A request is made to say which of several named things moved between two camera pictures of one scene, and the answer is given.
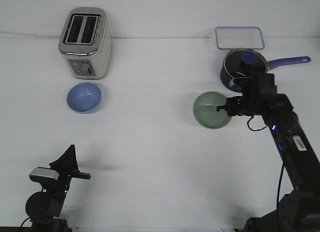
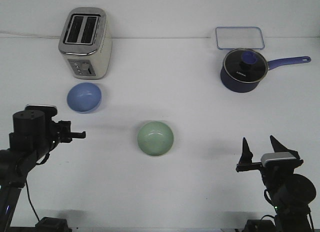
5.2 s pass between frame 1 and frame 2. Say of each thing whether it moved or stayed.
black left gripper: moved
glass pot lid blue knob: stayed
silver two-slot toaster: stayed
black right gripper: moved
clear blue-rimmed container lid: stayed
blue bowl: stayed
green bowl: moved
